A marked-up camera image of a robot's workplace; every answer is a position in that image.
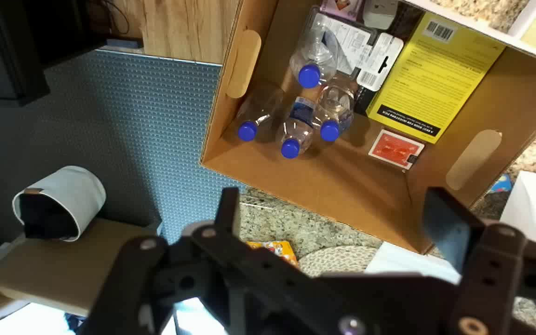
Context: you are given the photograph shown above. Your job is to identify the clear bottle blue cap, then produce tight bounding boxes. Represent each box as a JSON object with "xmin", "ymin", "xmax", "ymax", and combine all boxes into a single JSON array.
[
  {"xmin": 312, "ymin": 77, "xmax": 357, "ymax": 146},
  {"xmin": 234, "ymin": 90, "xmax": 283, "ymax": 146},
  {"xmin": 288, "ymin": 18, "xmax": 338, "ymax": 92}
]

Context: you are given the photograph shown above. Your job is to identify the red card pack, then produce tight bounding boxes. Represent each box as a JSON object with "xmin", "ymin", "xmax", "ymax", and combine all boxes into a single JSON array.
[{"xmin": 366, "ymin": 129, "xmax": 426, "ymax": 172}]

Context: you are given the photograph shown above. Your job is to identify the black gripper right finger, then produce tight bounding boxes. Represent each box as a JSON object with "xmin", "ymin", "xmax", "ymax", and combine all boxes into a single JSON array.
[{"xmin": 420, "ymin": 187, "xmax": 487, "ymax": 276}]

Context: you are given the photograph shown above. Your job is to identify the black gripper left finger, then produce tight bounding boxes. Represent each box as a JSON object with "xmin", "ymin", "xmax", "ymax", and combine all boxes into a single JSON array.
[{"xmin": 212, "ymin": 187, "xmax": 244, "ymax": 243}]

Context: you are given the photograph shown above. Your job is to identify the clear plastic bag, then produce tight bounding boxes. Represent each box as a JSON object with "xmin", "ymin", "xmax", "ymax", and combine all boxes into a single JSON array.
[{"xmin": 314, "ymin": 14, "xmax": 376, "ymax": 81}]

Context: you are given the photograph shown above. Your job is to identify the tan wooden board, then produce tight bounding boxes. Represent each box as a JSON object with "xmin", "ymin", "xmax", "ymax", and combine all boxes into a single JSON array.
[{"xmin": 0, "ymin": 217, "xmax": 162, "ymax": 319}]

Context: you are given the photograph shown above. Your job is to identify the orange snack packet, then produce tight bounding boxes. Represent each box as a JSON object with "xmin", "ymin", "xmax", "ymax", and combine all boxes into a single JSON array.
[{"xmin": 245, "ymin": 241, "xmax": 299, "ymax": 269}]

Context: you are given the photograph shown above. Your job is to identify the yellow flat box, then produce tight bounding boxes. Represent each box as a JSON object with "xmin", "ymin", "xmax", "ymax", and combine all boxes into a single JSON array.
[{"xmin": 365, "ymin": 12, "xmax": 506, "ymax": 146}]

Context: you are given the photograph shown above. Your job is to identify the purple item in box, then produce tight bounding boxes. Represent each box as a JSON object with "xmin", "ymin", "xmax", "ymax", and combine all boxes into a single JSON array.
[{"xmin": 277, "ymin": 101, "xmax": 320, "ymax": 163}]

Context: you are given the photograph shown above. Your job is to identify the blue perforated panel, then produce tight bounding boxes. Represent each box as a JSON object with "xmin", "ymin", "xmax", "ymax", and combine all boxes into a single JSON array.
[{"xmin": 83, "ymin": 46, "xmax": 245, "ymax": 247}]

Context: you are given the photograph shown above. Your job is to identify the big cardboard box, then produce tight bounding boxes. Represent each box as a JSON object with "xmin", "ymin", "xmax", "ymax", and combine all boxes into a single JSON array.
[{"xmin": 199, "ymin": 0, "xmax": 536, "ymax": 256}]

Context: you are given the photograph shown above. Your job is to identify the white plastic blister package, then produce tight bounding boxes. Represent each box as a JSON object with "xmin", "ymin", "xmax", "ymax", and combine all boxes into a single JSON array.
[{"xmin": 355, "ymin": 33, "xmax": 405, "ymax": 94}]

